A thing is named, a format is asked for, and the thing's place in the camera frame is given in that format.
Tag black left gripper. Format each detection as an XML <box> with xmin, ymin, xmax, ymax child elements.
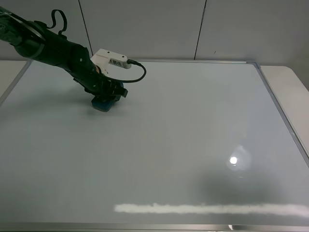
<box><xmin>73</xmin><ymin>65</ymin><xmax>128</xmax><ymax>99</ymax></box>

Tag teal whiteboard eraser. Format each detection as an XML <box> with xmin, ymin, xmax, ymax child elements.
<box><xmin>91</xmin><ymin>82</ymin><xmax>121</xmax><ymax>112</ymax></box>

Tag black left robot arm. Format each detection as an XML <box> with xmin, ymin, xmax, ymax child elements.
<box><xmin>0</xmin><ymin>8</ymin><xmax>127</xmax><ymax>97</ymax></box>

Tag white aluminium-framed whiteboard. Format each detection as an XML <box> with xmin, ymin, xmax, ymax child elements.
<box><xmin>0</xmin><ymin>61</ymin><xmax>309</xmax><ymax>232</ymax></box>

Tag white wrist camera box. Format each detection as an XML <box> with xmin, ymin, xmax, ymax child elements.
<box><xmin>91</xmin><ymin>49</ymin><xmax>131</xmax><ymax>74</ymax></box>

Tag black camera cable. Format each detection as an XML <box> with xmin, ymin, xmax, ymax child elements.
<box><xmin>49</xmin><ymin>9</ymin><xmax>147</xmax><ymax>84</ymax></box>

